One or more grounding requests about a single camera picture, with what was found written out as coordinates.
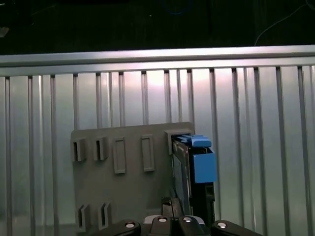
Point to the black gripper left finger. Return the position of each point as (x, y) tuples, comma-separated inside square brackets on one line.
[(166, 226)]

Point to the grey parts rack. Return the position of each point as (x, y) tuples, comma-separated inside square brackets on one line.
[(133, 191)]

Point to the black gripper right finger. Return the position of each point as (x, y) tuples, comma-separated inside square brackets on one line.
[(189, 227)]

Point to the hard disk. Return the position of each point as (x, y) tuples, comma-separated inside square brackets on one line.
[(204, 167)]

